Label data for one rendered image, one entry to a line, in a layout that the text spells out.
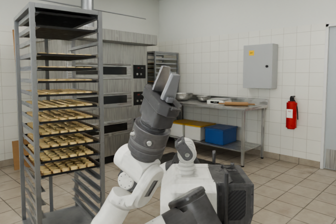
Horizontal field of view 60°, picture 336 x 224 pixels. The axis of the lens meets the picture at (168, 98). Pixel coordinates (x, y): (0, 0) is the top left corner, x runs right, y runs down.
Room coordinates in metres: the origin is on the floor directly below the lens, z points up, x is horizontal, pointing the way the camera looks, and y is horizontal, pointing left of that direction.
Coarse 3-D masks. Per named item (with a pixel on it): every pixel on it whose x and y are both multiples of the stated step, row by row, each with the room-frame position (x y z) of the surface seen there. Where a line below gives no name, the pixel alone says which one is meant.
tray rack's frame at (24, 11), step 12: (24, 12) 2.04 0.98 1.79; (60, 12) 2.17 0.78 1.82; (72, 12) 2.04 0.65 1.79; (84, 12) 2.06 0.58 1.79; (96, 12) 2.11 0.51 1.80; (48, 72) 2.51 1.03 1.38; (72, 72) 2.61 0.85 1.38; (48, 84) 2.51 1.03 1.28; (72, 84) 2.62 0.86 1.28; (48, 96) 2.51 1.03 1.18; (72, 96) 2.62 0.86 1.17; (24, 192) 2.36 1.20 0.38; (24, 204) 2.36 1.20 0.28; (24, 216) 2.36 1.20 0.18; (48, 216) 2.41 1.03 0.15; (60, 216) 2.41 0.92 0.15; (72, 216) 2.41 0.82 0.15; (84, 216) 2.41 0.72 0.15
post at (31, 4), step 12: (36, 72) 1.87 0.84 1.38; (36, 84) 1.87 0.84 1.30; (36, 96) 1.87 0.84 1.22; (36, 108) 1.87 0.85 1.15; (36, 120) 1.86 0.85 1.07; (36, 132) 1.86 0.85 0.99; (36, 144) 1.86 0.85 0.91; (36, 156) 1.86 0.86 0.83; (36, 168) 1.86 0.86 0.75; (36, 180) 1.86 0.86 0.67; (36, 192) 1.86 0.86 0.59; (36, 204) 1.85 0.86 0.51; (36, 216) 1.86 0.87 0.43
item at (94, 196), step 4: (76, 180) 2.57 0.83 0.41; (80, 184) 2.47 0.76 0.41; (84, 184) 2.40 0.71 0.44; (84, 188) 2.38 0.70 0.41; (88, 188) 2.33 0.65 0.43; (88, 192) 2.30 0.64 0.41; (92, 192) 2.25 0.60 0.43; (92, 196) 2.22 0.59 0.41; (96, 196) 2.19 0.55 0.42; (96, 200) 2.15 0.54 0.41; (100, 200) 2.12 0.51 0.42
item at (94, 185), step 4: (76, 172) 2.52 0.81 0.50; (80, 172) 2.48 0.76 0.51; (80, 176) 2.42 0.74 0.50; (84, 176) 2.40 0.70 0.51; (84, 180) 2.33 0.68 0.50; (88, 180) 2.32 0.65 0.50; (92, 180) 2.25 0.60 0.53; (92, 184) 2.24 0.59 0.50; (96, 184) 2.18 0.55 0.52; (96, 188) 2.16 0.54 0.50; (100, 188) 2.12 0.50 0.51
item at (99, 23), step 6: (102, 54) 2.13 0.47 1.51; (102, 60) 2.13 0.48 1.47; (102, 66) 2.13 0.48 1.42; (102, 72) 2.13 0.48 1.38; (102, 78) 2.13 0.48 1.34; (102, 84) 2.13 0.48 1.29; (102, 90) 2.13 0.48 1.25; (102, 96) 2.13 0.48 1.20; (102, 102) 2.13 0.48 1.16; (102, 108) 2.13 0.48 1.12; (102, 114) 2.13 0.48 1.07; (102, 120) 2.13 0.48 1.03; (102, 126) 2.13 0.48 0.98; (102, 132) 2.13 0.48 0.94; (102, 138) 2.13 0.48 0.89; (102, 144) 2.13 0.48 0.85; (102, 150) 2.13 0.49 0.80; (102, 156) 2.13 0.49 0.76; (102, 162) 2.12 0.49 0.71; (102, 168) 2.12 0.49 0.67; (102, 174) 2.12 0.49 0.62; (102, 180) 2.12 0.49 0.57; (102, 186) 2.12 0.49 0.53; (102, 192) 2.12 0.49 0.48; (102, 198) 2.12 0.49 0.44; (102, 204) 2.12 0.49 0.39
